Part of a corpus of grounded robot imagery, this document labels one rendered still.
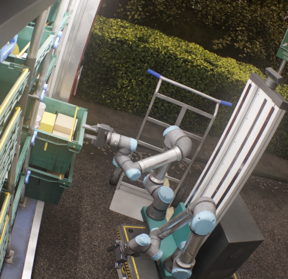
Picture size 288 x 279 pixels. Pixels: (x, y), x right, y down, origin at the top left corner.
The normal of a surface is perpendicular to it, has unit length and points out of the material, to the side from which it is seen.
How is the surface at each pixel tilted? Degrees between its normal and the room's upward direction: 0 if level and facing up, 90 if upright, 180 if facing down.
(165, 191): 7
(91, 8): 90
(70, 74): 90
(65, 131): 90
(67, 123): 2
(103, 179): 0
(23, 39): 87
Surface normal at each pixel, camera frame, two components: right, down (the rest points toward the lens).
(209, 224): -0.15, 0.32
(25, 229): 0.33, -0.82
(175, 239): -0.92, -0.16
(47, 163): 0.00, 0.60
